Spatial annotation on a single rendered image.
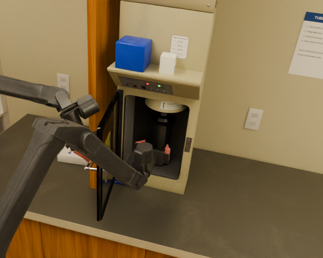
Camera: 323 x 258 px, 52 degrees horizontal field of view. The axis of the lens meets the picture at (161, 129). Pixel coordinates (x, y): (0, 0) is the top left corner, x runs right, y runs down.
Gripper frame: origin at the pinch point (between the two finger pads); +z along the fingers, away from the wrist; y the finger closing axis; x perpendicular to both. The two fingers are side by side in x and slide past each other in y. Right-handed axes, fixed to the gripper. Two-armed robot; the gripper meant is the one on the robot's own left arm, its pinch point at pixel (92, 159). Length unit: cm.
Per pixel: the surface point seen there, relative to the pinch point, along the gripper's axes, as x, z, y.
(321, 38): -58, -2, -92
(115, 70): -9.7, -25.8, -17.9
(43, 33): -69, -44, 34
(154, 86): -13.4, -15.6, -27.4
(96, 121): -13.7, -8.7, -0.7
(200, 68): -19, -15, -44
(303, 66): -59, 8, -83
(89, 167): 5.5, -0.1, -1.2
